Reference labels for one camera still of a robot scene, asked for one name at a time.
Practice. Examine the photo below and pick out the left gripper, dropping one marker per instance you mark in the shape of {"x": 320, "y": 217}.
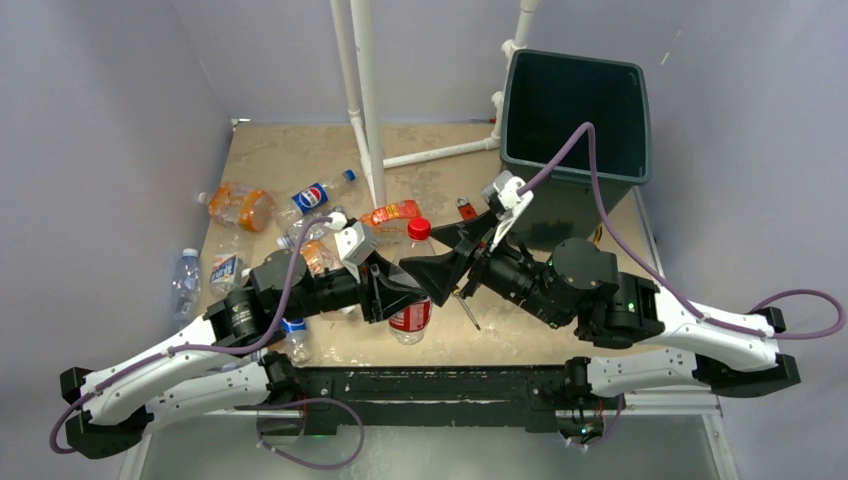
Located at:
{"x": 385, "y": 287}

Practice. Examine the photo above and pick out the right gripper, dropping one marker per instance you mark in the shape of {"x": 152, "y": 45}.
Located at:
{"x": 469, "y": 241}

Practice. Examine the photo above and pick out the red label squat bottle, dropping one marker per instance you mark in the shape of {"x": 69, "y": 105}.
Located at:
{"x": 389, "y": 223}

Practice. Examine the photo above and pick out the orange juice bottle white cap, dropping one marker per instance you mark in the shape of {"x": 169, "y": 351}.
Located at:
{"x": 320, "y": 259}

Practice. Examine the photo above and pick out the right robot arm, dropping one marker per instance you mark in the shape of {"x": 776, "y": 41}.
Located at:
{"x": 655, "y": 341}

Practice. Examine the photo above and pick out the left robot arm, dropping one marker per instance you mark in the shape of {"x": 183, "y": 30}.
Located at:
{"x": 220, "y": 360}

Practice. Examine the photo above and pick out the dark green plastic bin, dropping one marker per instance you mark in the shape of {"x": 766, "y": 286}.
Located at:
{"x": 548, "y": 97}

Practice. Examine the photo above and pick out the yellow black screwdriver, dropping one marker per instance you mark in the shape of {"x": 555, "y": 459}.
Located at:
{"x": 466, "y": 308}
{"x": 597, "y": 235}

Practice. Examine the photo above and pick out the red adjustable wrench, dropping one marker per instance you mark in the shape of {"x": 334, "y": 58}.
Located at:
{"x": 465, "y": 209}

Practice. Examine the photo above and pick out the pepsi bottle near base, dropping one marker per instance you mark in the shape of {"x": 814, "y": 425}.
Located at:
{"x": 297, "y": 343}

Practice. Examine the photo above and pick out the crushed clear bottle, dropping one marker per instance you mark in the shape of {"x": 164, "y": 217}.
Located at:
{"x": 293, "y": 231}

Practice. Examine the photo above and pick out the pepsi bottle blue cap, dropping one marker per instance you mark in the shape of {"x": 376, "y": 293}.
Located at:
{"x": 295, "y": 206}

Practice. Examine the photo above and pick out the blue white label bottle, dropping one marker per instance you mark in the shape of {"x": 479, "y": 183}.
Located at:
{"x": 229, "y": 261}

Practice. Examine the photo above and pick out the orange label bottle far left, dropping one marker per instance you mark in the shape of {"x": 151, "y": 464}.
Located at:
{"x": 239, "y": 206}

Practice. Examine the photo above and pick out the clear water bottle left edge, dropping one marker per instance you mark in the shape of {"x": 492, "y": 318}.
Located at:
{"x": 186, "y": 288}

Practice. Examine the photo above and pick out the white pvc pipe frame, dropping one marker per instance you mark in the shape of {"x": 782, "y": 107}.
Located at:
{"x": 352, "y": 23}

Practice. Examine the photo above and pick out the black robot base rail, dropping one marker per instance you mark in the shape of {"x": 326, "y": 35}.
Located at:
{"x": 536, "y": 398}

